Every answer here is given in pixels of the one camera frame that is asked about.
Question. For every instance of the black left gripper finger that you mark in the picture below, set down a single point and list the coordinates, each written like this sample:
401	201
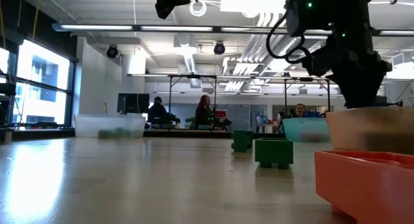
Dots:
168	2

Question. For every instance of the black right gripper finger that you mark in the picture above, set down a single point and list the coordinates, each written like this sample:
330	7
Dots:
359	88

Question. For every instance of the orange toy building block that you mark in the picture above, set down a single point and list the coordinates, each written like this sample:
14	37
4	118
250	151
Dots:
355	185

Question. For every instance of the green toy building block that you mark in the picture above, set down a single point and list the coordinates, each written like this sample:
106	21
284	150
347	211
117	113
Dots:
242	141
123	133
105	134
273	152

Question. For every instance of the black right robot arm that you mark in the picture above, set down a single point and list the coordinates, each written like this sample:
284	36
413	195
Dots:
323	10

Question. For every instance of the black background robot arm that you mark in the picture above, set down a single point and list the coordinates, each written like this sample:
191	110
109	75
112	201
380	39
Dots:
224	123

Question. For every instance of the orange plastic bin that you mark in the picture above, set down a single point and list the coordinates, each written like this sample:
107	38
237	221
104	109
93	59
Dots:
372	130

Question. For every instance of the person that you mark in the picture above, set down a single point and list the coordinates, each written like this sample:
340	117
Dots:
299	110
158	112
203	110

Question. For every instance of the teal plastic bin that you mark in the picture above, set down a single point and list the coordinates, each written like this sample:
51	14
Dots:
304	130

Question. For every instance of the long LED light bar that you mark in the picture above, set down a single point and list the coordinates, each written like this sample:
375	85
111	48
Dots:
97	27

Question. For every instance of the black computer monitor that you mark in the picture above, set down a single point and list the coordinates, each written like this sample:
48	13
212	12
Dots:
132	103

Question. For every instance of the green potted plant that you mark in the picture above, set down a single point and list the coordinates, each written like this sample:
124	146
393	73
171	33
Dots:
191	123

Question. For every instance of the clear plastic bin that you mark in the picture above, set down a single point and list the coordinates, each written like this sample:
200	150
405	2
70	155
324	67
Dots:
110	122

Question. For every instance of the large office window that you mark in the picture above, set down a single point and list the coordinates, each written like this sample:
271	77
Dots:
42	68

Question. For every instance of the black background rig frame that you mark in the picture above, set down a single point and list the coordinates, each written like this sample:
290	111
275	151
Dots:
286	97
170	101

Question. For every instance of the red wall panel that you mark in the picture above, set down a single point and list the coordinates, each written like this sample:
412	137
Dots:
221	114

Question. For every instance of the black aluminium table frame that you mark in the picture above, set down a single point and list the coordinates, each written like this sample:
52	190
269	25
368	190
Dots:
187	134

